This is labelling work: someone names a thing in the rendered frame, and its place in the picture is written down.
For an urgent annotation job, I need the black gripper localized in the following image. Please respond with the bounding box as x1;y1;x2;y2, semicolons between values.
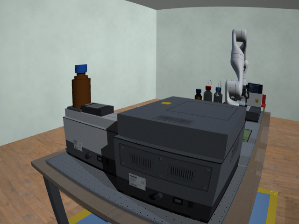
242;85;249;103

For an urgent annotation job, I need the brown bottle body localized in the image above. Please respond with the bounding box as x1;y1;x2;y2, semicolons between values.
72;78;91;108

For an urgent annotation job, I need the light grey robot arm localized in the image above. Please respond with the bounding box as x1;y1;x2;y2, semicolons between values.
225;29;249;106

